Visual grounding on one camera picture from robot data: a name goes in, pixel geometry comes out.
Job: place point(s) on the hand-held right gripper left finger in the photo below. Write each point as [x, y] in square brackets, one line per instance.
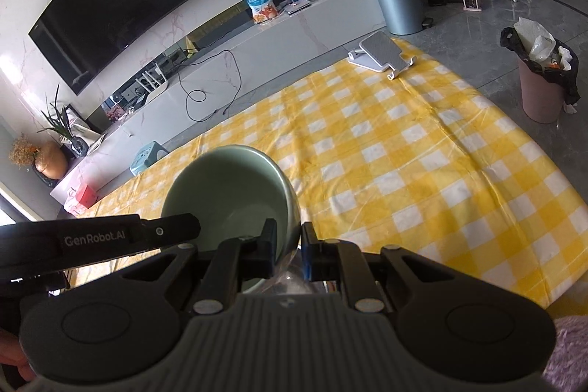
[270, 245]

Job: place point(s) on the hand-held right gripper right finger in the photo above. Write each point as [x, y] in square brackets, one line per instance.
[307, 256]

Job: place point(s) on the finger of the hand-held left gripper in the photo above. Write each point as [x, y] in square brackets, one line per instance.
[170, 229]

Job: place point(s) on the green ceramic bowl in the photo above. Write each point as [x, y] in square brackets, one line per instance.
[220, 190]

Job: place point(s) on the person's left hand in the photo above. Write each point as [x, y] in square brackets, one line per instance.
[11, 350]

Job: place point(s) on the red box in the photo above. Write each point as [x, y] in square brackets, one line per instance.
[82, 199]

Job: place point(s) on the small green plastic stool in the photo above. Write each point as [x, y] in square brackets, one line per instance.
[147, 158]

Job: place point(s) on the golden vase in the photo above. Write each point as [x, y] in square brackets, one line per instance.
[51, 162]

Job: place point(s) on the dried flower bunch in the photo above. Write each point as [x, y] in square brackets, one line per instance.
[23, 151]

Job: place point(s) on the green aloe plant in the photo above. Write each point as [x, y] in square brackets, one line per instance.
[59, 121]

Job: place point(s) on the yellow checked tablecloth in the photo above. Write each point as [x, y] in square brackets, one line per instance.
[390, 153]

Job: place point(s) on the white router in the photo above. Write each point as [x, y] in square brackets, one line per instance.
[154, 79]

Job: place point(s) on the white television cabinet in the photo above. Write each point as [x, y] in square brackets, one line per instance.
[275, 47]

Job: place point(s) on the white grey phone stand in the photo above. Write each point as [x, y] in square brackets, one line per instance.
[381, 52]

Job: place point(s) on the blue snack bag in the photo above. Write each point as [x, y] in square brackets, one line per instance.
[261, 4]

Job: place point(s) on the purple fluffy cloth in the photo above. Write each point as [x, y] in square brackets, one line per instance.
[572, 355]

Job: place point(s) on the pink waste bin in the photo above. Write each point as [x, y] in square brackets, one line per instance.
[544, 84]

